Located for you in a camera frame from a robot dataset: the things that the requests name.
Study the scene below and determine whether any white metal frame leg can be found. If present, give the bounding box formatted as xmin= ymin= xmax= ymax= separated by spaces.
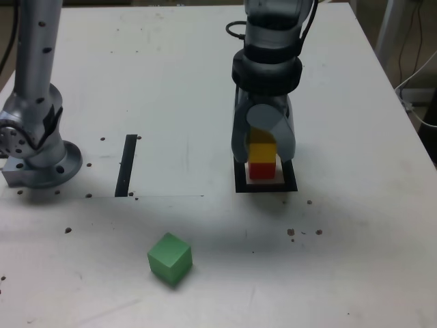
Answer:
xmin=374 ymin=0 xmax=406 ymax=69

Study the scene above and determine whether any black tape square outline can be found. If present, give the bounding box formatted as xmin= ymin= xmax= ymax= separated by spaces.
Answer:
xmin=233 ymin=156 xmax=298 ymax=193

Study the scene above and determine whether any red cube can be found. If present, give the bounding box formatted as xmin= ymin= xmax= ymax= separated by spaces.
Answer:
xmin=248 ymin=161 xmax=276 ymax=180

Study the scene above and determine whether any green cube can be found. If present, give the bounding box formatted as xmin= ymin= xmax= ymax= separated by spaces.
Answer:
xmin=147 ymin=232 xmax=193 ymax=286

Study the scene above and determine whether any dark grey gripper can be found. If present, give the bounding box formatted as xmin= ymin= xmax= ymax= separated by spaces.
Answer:
xmin=230 ymin=85 xmax=297 ymax=163

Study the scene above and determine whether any yellow cube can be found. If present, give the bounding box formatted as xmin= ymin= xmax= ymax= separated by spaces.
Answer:
xmin=247 ymin=126 xmax=277 ymax=164

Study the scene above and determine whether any thin black background cable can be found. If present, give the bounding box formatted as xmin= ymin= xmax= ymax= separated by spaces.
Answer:
xmin=397 ymin=0 xmax=426 ymax=86

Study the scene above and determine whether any white background cable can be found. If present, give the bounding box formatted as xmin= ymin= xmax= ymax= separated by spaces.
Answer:
xmin=395 ymin=50 xmax=437 ymax=128

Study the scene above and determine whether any black tape strip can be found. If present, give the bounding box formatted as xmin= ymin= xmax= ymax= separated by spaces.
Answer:
xmin=115 ymin=134 xmax=138 ymax=198

